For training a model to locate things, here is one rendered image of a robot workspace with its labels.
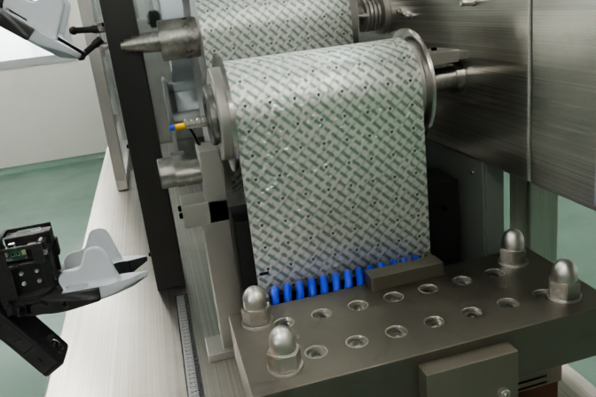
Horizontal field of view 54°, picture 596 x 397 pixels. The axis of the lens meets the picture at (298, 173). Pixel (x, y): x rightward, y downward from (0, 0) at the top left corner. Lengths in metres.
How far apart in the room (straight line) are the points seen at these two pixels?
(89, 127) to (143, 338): 5.45
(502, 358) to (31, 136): 6.02
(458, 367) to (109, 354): 0.54
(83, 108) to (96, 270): 5.66
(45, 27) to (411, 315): 0.51
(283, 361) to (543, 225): 0.61
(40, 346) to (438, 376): 0.43
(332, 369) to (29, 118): 5.93
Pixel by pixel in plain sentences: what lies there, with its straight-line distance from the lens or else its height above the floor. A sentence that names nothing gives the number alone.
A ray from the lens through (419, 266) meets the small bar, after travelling 0.74.
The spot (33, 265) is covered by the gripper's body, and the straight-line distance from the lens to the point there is 0.70.
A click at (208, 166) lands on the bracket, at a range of 0.76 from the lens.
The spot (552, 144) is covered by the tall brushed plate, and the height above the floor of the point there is 1.20.
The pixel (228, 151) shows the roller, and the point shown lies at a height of 1.21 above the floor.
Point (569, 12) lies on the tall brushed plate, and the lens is 0.64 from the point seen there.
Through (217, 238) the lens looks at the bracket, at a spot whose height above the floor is 1.08.
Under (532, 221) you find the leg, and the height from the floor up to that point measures 0.98.
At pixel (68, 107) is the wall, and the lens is 6.33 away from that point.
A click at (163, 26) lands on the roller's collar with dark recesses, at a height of 1.36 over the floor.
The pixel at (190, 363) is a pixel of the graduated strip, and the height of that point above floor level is 0.90.
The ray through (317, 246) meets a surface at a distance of 0.74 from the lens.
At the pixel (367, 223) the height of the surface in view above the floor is 1.09.
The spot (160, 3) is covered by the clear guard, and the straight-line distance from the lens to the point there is 1.69.
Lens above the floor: 1.38
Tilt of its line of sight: 17 degrees down
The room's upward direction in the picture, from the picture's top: 7 degrees counter-clockwise
